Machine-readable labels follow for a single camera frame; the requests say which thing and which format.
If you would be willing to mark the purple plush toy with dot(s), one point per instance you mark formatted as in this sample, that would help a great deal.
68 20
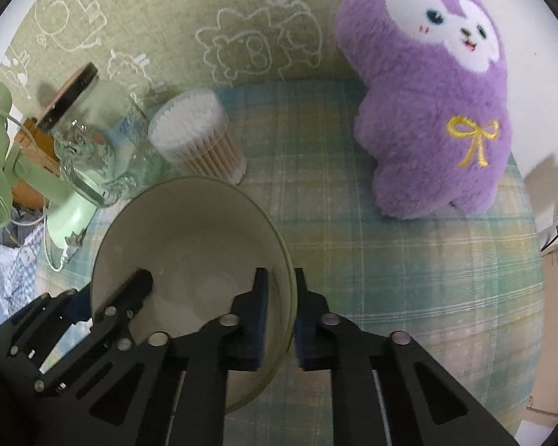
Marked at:
423 102

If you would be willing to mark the beige board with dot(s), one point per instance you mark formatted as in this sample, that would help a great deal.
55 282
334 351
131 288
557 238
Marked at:
548 357

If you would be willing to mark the plaid tablecloth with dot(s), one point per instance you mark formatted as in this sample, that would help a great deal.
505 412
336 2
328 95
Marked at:
376 265

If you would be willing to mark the green desk fan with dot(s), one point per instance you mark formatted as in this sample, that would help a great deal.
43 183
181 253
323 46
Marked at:
69 213

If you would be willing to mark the large blue floral ceramic bowl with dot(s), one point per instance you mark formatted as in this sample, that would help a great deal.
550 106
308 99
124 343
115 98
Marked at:
190 241

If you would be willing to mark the wooden cabinet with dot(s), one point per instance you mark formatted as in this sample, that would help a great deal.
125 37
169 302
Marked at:
30 132

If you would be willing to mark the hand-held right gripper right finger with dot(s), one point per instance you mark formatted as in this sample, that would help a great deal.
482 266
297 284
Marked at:
301 344

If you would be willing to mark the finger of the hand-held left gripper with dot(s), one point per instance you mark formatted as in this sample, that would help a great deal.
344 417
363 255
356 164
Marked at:
28 330
121 316

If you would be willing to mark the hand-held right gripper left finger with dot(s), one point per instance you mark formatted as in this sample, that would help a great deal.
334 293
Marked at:
260 316

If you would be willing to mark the green printed wall cloth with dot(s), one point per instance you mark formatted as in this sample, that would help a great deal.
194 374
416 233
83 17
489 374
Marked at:
167 9

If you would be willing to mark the cotton swab container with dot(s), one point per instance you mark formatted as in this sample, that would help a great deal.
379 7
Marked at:
190 121

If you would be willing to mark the glass jar with lid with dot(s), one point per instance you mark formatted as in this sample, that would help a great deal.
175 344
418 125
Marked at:
88 148

